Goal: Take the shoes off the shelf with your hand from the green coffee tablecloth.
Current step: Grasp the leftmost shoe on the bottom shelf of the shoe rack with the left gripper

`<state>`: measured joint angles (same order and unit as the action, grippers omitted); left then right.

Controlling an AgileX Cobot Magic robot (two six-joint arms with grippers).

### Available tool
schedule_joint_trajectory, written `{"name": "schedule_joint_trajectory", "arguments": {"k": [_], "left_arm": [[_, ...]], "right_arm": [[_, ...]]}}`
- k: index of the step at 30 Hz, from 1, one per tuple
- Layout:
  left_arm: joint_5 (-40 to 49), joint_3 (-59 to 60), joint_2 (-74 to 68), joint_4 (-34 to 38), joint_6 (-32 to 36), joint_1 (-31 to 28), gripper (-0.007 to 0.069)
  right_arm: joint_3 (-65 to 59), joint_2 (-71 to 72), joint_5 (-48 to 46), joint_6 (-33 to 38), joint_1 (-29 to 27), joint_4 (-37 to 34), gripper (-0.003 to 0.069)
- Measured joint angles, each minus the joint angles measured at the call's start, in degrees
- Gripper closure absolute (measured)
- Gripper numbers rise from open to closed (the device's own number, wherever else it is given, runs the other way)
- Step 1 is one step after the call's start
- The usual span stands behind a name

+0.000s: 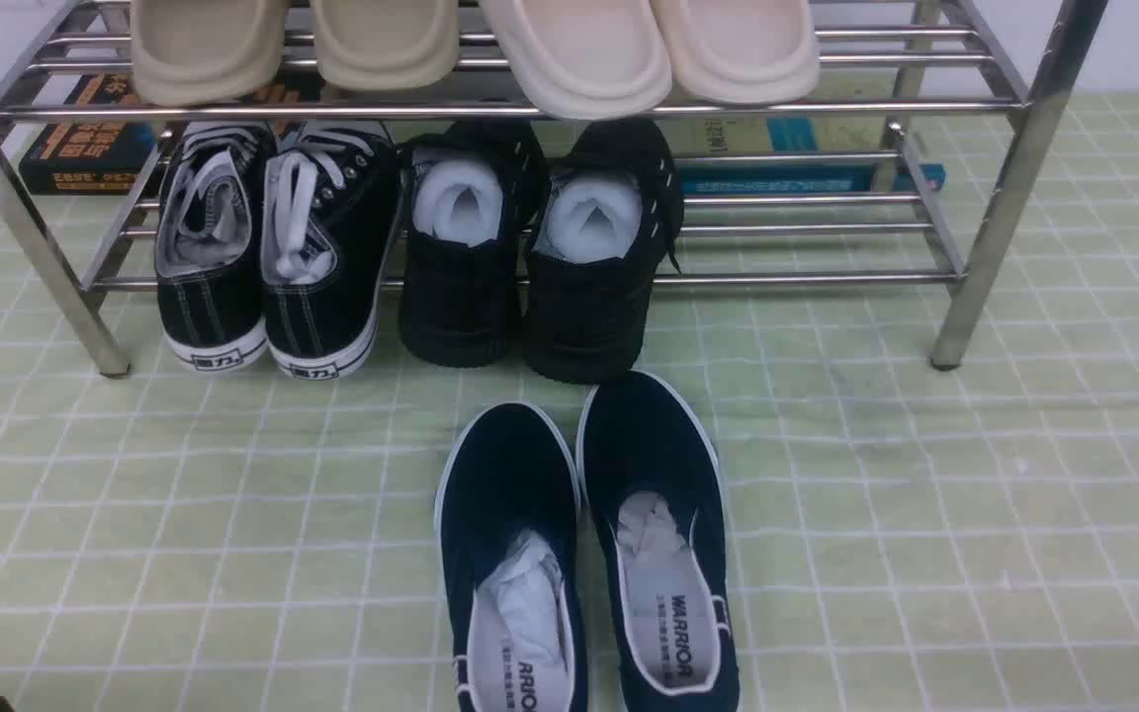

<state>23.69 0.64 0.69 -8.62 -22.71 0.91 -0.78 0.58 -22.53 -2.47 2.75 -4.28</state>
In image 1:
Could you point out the black lace sneaker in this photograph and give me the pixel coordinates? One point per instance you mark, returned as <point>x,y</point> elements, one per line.
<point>206,247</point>
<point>332,203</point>

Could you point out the stainless steel shoe rack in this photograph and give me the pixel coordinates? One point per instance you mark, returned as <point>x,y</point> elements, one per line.
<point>947,62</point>

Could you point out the black knit shoe right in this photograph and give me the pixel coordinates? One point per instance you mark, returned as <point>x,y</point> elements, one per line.
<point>612,214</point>

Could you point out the black knit shoe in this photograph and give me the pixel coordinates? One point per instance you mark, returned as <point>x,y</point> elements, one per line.
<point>472,192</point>
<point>612,214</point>

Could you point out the navy slip-on shoe left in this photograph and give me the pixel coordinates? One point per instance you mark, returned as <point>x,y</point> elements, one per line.
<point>506,517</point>

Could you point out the navy slip-on shoe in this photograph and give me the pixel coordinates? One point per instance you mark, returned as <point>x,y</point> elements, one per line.
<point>506,517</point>
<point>651,478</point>

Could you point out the navy slip-on shoe right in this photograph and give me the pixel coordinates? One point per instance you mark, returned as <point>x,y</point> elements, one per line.
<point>651,478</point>

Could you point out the black knit shoe left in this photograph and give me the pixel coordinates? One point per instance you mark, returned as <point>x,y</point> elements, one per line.
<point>472,192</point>

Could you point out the blue tan book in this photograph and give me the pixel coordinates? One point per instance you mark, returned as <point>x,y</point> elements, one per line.
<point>797,176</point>

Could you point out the cream slipper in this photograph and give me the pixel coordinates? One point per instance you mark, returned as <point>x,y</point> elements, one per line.
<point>588,60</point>
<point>741,52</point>

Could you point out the cream slipper far right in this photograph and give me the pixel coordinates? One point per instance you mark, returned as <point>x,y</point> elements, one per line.
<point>741,52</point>

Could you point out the beige slipper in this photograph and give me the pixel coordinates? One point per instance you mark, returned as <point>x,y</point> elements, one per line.
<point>186,53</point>
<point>385,45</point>

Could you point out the green checked tablecloth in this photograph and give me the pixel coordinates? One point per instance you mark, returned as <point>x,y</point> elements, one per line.
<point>901,538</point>

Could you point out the beige slipper far left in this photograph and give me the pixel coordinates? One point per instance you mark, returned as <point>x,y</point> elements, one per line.
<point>186,53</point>

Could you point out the black orange book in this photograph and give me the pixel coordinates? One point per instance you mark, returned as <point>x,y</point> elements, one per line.
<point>101,159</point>

